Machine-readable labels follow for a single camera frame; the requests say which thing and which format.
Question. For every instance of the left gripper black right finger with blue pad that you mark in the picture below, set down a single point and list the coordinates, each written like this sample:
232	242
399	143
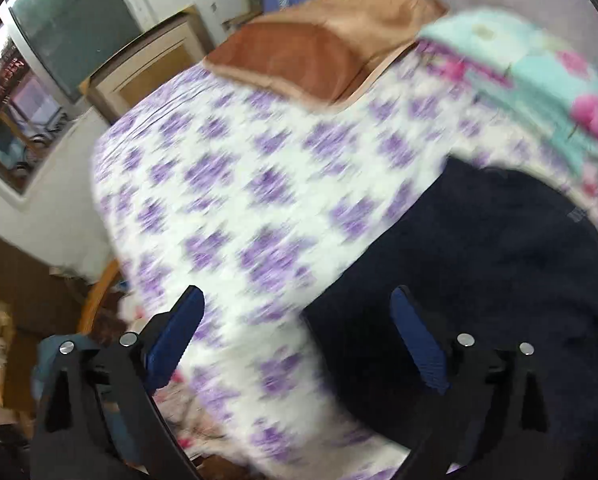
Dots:
489	422

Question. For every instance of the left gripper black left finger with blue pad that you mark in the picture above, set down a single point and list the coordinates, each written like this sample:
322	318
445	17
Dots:
138	365

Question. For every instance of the dark navy pants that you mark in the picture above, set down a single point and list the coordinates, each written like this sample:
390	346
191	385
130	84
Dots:
489	251

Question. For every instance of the purple floral bed sheet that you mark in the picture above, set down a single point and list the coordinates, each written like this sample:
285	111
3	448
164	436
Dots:
263	204

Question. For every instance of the teal pink floral quilt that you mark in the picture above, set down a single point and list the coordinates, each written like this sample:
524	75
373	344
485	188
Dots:
533	74

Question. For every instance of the wooden framed cabinet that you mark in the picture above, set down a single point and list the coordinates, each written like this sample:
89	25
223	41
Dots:
147	62

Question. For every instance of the brown orange pillow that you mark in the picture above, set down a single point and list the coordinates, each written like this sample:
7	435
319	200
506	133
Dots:
323	53

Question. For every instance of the wooden chair frame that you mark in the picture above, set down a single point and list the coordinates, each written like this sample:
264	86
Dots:
97	296

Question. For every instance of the window with white frame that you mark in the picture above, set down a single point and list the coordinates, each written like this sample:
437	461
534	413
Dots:
47	48

